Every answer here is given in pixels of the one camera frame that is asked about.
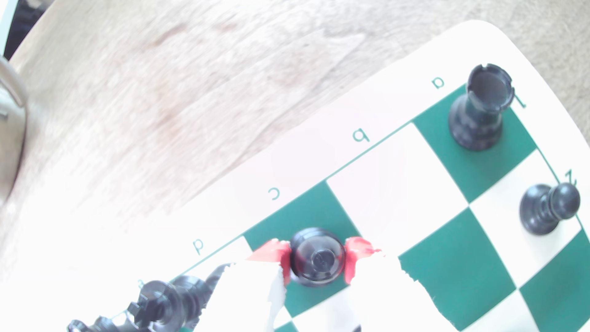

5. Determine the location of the black pawn chess piece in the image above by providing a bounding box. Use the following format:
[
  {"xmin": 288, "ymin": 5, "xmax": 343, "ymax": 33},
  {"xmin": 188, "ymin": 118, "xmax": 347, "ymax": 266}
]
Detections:
[{"xmin": 519, "ymin": 183, "xmax": 581, "ymax": 236}]

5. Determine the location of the green white chess mat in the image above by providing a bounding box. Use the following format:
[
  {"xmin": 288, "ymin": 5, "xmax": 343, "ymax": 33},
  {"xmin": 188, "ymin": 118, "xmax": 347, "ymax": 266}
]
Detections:
[{"xmin": 65, "ymin": 20, "xmax": 590, "ymax": 332}]

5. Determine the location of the black bishop chess piece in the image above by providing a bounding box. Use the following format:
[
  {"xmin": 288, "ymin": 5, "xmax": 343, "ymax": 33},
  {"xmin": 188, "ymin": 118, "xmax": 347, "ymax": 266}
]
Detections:
[{"xmin": 289, "ymin": 227, "xmax": 346, "ymax": 287}]

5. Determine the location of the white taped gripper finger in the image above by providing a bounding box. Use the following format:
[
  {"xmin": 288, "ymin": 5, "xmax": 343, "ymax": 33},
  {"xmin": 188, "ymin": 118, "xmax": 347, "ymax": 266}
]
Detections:
[
  {"xmin": 344, "ymin": 236, "xmax": 458, "ymax": 332},
  {"xmin": 194, "ymin": 239, "xmax": 292, "ymax": 332}
]

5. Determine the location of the black rook chess piece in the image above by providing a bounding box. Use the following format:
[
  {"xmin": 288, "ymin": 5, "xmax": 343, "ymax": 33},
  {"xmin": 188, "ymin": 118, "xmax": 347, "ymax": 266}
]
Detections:
[{"xmin": 448, "ymin": 64, "xmax": 515, "ymax": 152}]

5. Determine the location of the black queen chess piece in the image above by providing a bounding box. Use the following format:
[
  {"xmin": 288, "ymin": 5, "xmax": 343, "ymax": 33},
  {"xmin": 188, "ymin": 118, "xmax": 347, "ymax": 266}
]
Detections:
[{"xmin": 67, "ymin": 316, "xmax": 134, "ymax": 332}]

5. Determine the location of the black queen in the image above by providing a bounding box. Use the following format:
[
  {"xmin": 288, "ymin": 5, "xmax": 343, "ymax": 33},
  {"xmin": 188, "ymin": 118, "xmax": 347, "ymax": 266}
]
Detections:
[{"xmin": 127, "ymin": 263, "xmax": 231, "ymax": 332}]

